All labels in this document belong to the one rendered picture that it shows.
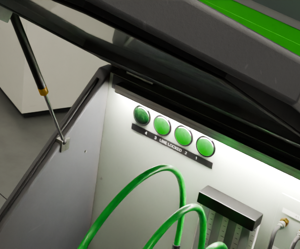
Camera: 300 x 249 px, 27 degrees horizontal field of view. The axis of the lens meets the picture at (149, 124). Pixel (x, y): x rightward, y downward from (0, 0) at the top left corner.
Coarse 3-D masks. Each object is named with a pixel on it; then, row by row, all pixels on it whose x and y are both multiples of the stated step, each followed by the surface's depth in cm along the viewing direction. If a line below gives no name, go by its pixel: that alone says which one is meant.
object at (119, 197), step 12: (156, 168) 117; (168, 168) 120; (132, 180) 113; (180, 180) 128; (120, 192) 111; (180, 192) 131; (108, 204) 109; (180, 204) 134; (96, 228) 107; (180, 228) 138; (84, 240) 107
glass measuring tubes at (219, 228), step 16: (208, 192) 138; (208, 208) 139; (224, 208) 135; (240, 208) 134; (208, 224) 143; (224, 224) 140; (240, 224) 134; (256, 224) 132; (208, 240) 144; (224, 240) 139; (240, 240) 136
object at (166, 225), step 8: (184, 208) 115; (192, 208) 117; (200, 208) 120; (176, 216) 112; (200, 216) 123; (168, 224) 111; (200, 224) 126; (160, 232) 110; (200, 232) 128; (152, 240) 109; (200, 240) 129; (144, 248) 108; (152, 248) 109; (200, 248) 130
